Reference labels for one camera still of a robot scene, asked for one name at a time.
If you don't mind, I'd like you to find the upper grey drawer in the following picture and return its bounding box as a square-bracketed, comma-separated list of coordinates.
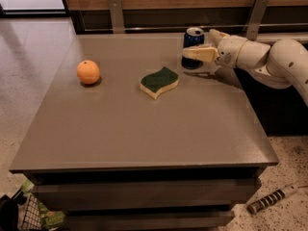
[33, 178, 261, 211]

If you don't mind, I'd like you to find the blue pepsi can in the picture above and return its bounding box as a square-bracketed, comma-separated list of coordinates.
[181, 27, 204, 69]

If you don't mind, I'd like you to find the green yellow sponge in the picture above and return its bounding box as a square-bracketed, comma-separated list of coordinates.
[140, 66, 179, 100]

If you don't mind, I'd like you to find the grey drawer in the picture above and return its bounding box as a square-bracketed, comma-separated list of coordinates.
[33, 178, 261, 211]
[65, 211, 235, 231]

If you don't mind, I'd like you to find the white power strip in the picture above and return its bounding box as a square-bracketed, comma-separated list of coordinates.
[246, 184, 307, 215]

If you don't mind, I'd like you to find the green snack bag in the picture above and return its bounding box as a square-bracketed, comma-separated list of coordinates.
[18, 180, 64, 231]

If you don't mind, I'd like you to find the lower grey drawer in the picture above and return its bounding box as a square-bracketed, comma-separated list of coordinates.
[65, 211, 235, 231]

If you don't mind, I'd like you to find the grey drawer cabinet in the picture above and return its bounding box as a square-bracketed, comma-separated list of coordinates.
[11, 34, 278, 218]

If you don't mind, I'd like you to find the black wire basket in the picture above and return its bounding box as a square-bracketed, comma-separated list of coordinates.
[0, 190, 42, 231]

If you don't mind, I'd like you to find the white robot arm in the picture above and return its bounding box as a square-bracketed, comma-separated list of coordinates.
[182, 29, 308, 106]

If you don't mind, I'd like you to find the orange fruit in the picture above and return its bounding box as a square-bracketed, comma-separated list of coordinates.
[76, 60, 100, 85]

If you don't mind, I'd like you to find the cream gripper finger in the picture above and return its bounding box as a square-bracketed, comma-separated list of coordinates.
[209, 29, 229, 47]
[182, 46, 218, 63]

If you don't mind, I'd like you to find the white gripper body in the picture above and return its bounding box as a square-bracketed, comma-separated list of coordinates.
[216, 36, 247, 68]

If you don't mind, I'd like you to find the metal bracket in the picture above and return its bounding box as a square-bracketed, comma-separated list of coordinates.
[243, 0, 270, 40]
[108, 0, 125, 34]

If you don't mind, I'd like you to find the right metal bracket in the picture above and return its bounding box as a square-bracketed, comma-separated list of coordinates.
[243, 0, 270, 40]

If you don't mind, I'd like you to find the left metal bracket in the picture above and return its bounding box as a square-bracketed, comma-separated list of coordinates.
[108, 0, 125, 34]

